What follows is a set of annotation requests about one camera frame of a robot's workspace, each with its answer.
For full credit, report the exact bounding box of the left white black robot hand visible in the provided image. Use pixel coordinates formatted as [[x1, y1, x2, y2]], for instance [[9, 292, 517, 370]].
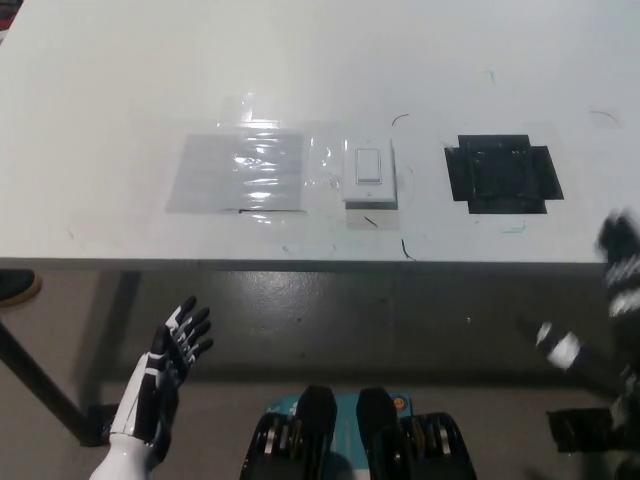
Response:
[[107, 294, 216, 450]]

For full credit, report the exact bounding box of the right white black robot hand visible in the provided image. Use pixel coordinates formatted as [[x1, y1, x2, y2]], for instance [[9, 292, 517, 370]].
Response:
[[514, 207, 640, 399]]

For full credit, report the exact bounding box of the white rocker wall switch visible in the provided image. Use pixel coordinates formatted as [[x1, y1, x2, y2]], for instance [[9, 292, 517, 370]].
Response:
[[341, 138, 400, 211]]

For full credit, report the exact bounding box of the black shoe tan sole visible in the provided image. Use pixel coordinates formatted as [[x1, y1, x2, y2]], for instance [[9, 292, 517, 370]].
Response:
[[0, 268, 44, 309]]

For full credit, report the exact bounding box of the black taped square patch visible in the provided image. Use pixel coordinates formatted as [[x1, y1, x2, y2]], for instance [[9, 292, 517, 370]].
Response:
[[443, 133, 565, 217]]

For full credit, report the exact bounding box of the grey paper sheet under tape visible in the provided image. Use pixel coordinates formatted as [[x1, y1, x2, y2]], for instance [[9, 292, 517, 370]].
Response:
[[165, 131, 309, 216]]

